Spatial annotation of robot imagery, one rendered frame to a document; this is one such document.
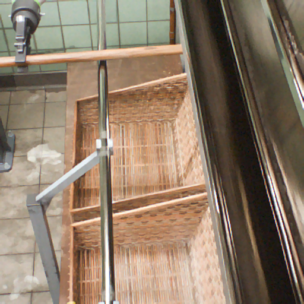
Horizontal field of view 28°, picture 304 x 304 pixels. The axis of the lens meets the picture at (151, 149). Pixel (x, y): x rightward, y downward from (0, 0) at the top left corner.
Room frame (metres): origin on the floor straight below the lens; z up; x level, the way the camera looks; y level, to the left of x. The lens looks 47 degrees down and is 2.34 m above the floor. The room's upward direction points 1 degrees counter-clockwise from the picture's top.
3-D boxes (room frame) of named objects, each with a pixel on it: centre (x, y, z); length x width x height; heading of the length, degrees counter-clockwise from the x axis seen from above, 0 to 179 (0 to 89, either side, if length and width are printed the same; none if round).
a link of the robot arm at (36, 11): (1.66, 0.40, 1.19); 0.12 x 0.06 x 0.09; 94
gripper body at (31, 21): (1.59, 0.39, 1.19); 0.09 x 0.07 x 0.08; 4
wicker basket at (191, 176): (1.49, 0.05, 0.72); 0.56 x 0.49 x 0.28; 2
